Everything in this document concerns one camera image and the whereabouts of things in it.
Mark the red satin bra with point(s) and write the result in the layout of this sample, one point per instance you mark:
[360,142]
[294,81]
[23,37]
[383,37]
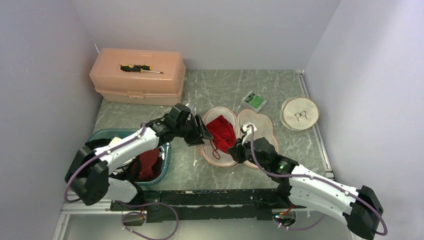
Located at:
[224,136]

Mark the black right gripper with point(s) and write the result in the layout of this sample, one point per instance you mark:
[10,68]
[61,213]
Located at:
[237,151]

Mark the white green small box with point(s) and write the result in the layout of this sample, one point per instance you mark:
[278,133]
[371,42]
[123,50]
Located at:
[253,101]

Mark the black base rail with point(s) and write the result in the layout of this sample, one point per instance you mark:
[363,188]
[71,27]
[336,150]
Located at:
[220,204]

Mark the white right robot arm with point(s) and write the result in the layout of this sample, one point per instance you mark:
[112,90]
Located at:
[358,208]

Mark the pink plastic storage box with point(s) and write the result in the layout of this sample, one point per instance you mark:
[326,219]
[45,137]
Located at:
[144,88]

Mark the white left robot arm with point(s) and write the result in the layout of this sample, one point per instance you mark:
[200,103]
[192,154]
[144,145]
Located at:
[89,177]

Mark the black yellow screwdriver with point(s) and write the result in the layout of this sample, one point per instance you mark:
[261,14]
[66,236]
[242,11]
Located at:
[138,69]

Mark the round white mesh pouch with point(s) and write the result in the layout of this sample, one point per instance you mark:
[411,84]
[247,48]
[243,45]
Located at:
[299,113]

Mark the teal plastic basin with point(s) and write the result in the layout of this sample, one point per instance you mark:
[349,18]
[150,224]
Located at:
[103,137]

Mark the red cloth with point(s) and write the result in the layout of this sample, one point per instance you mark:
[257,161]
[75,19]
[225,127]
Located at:
[147,166]

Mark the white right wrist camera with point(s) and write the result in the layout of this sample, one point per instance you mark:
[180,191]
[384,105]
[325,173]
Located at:
[247,129]

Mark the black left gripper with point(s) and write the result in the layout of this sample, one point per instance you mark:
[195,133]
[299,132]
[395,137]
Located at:
[199,132]

